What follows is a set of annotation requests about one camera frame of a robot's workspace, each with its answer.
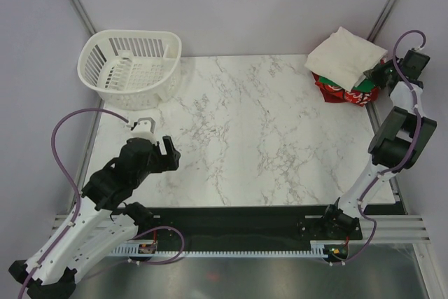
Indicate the white plastic laundry basket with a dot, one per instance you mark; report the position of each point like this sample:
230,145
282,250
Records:
132,69

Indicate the cream white t shirt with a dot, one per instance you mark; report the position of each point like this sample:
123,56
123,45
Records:
343,58

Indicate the folded red printed t shirt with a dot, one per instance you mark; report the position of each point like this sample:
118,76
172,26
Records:
339,95

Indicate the folded green t shirt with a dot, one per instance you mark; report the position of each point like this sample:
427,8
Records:
364,86

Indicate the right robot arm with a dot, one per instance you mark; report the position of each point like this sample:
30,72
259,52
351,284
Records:
396,145

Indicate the white slotted cable duct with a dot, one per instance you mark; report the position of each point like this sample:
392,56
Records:
135,250

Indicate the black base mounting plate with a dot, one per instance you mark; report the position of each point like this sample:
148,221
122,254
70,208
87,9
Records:
273,228

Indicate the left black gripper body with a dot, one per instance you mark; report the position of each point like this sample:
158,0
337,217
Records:
162,162

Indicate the left aluminium table rail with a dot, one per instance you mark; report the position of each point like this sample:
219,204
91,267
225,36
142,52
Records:
82,170

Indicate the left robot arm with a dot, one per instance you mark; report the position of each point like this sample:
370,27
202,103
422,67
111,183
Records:
71,252

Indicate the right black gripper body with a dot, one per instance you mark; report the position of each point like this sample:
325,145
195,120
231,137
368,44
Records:
381,75

